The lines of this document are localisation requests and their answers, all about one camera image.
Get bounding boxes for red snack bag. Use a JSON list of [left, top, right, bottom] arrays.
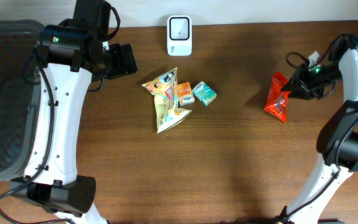
[[264, 72, 290, 123]]

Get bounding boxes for yellow snack bag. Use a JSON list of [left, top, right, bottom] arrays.
[[142, 68, 192, 134]]

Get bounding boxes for teal tissue pack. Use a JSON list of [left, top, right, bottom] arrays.
[[192, 82, 217, 106]]

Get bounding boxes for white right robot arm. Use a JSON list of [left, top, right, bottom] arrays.
[[274, 33, 358, 223]]

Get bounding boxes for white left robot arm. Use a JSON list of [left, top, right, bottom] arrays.
[[2, 1, 137, 223]]

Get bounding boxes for white barcode scanner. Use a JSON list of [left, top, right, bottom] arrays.
[[167, 15, 193, 57]]

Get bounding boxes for grey plastic basket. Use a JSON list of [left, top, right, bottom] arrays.
[[0, 20, 44, 181]]

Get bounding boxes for black camera cable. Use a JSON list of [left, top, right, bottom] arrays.
[[285, 51, 310, 70]]

